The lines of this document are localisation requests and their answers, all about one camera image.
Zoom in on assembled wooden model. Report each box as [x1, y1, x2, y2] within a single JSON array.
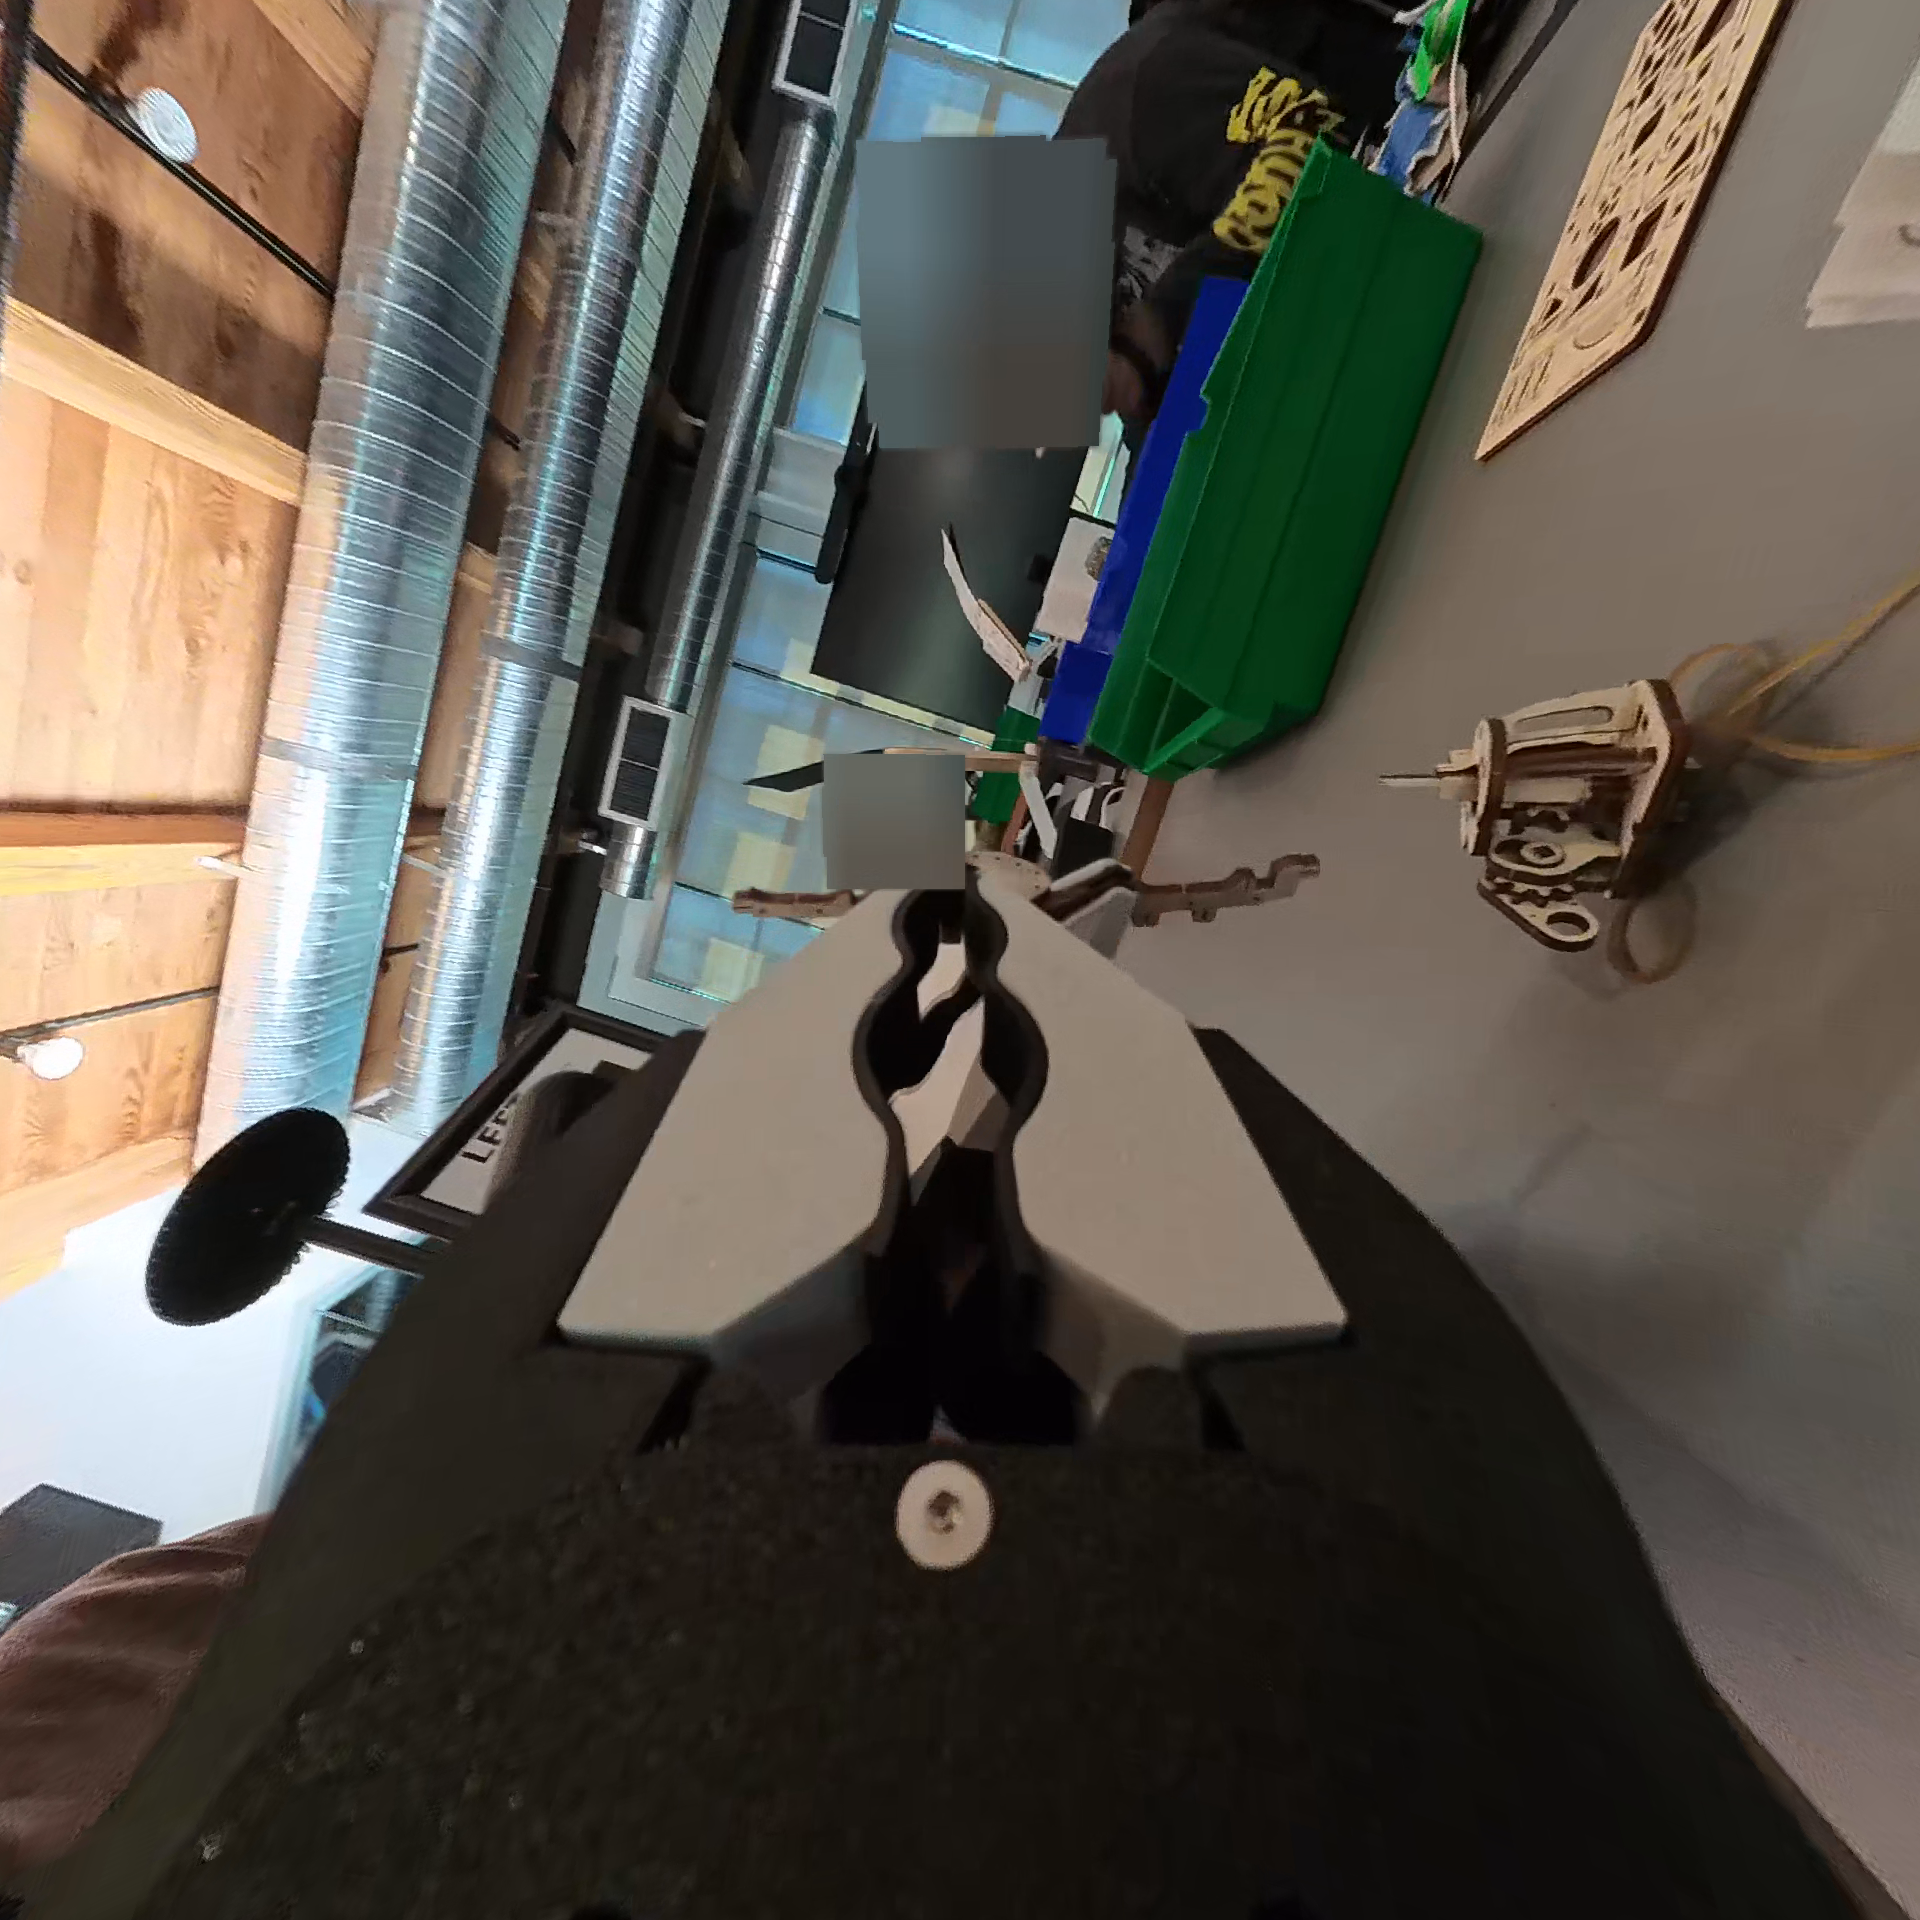
[[1380, 676, 1684, 956]]

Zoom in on glass window wall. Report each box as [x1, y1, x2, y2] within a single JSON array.
[[644, 0, 1141, 1036]]

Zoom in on black monitor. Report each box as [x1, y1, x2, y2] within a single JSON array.
[[809, 419, 1106, 725]]

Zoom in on wooden laser-cut parts sheet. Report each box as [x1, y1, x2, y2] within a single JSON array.
[[1474, 0, 1793, 463]]

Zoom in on black ceiling conduit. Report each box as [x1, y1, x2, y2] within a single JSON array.
[[0, 25, 333, 297]]

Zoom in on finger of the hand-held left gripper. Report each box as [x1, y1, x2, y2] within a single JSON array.
[[897, 996, 1039, 1186], [1033, 862, 1144, 963]]

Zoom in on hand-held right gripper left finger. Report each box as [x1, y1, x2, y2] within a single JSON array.
[[557, 890, 964, 1366]]

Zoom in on coloured plastic bags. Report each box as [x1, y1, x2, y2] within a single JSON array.
[[1381, 0, 1504, 199]]

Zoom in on long notched wooden strip part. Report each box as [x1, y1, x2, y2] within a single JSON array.
[[731, 852, 1323, 926]]

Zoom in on blue plastic bin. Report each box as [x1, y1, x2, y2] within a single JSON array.
[[1033, 275, 1253, 746]]

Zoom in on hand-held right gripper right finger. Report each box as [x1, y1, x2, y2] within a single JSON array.
[[964, 885, 1349, 1393]]

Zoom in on white printed cardboard box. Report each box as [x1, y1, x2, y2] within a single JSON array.
[[1803, 83, 1920, 327]]

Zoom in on large silver spiral duct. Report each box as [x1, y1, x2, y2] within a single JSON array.
[[397, 0, 737, 1103], [194, 0, 561, 1156]]

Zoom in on black fuzzy disc on rod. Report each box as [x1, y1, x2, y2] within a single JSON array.
[[146, 1109, 451, 1326]]

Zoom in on black flat panel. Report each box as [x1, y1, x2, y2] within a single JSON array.
[[0, 1482, 163, 1619]]

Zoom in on small white box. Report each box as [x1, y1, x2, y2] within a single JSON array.
[[1033, 516, 1121, 640]]

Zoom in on yellow rubber band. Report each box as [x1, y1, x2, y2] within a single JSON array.
[[1667, 577, 1920, 770]]

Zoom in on tan rubber band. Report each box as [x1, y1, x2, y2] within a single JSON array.
[[1609, 877, 1699, 983]]

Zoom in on black duct vent grille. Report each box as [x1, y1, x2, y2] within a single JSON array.
[[776, 0, 856, 103], [597, 697, 683, 823]]

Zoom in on person's left forearm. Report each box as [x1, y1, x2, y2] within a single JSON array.
[[0, 1512, 270, 1920]]

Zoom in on green plastic bin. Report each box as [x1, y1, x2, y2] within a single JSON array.
[[1084, 136, 1484, 777]]

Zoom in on narrow grey duct pipe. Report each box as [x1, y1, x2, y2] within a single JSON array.
[[600, 112, 841, 902]]

